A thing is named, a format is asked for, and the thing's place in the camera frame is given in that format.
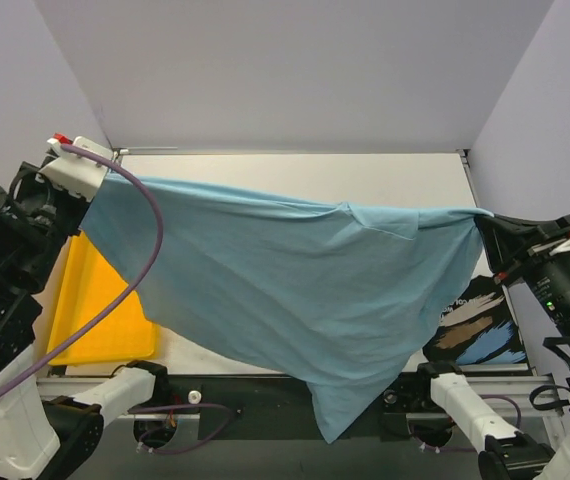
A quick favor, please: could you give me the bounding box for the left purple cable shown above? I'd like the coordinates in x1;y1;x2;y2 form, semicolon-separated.
0;144;234;456

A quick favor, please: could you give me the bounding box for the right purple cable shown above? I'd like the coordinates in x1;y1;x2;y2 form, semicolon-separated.
414;392;526;454

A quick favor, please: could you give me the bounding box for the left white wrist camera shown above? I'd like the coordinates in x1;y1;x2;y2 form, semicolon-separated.
39;133;114;203

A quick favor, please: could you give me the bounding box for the aluminium frame rail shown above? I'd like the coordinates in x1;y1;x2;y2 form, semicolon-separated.
37;373;562;418

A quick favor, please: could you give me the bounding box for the yellow plastic tray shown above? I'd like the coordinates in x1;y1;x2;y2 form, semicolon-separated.
47;234;160;366

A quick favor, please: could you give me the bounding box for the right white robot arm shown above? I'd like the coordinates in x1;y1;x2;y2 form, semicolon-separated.
411;214;570;479

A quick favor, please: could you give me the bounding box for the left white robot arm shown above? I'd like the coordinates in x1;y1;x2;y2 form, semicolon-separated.
0;163;171;479

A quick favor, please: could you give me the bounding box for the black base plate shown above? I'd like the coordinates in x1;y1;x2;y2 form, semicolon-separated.
141;373;455;446

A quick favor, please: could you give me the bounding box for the light blue t-shirt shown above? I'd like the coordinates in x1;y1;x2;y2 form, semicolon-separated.
81;176;482;442

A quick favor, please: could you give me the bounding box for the purple cable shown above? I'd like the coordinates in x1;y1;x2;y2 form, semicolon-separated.
414;392;526;454
0;144;234;456

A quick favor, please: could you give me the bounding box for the black printed t-shirt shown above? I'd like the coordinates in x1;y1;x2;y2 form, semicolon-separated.
422;275;527;365

